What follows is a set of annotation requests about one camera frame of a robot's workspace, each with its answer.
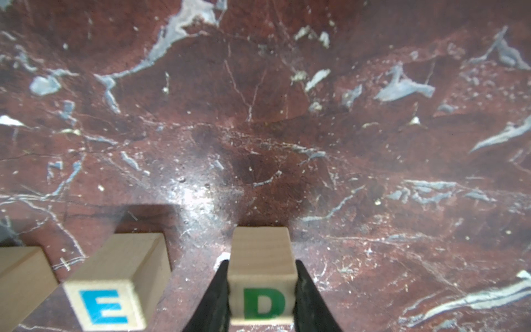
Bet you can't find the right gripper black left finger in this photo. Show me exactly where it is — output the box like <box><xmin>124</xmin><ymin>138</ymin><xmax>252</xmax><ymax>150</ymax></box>
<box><xmin>183</xmin><ymin>260</ymin><xmax>230</xmax><ymax>332</ymax></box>

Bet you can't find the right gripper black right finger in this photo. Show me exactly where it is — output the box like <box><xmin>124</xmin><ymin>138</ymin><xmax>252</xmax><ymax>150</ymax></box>
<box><xmin>293</xmin><ymin>260</ymin><xmax>343</xmax><ymax>332</ymax></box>

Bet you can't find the wooden letter block D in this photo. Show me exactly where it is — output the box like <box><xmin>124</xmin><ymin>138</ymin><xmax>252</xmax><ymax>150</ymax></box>
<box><xmin>228</xmin><ymin>226</ymin><xmax>298</xmax><ymax>326</ymax></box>

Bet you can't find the wooden letter block E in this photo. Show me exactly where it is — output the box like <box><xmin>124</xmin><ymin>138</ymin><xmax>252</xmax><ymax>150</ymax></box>
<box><xmin>63</xmin><ymin>233</ymin><xmax>171</xmax><ymax>331</ymax></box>

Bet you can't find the wooden letter block R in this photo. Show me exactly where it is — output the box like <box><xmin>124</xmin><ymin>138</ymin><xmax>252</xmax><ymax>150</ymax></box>
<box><xmin>1</xmin><ymin>247</ymin><xmax>58</xmax><ymax>331</ymax></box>

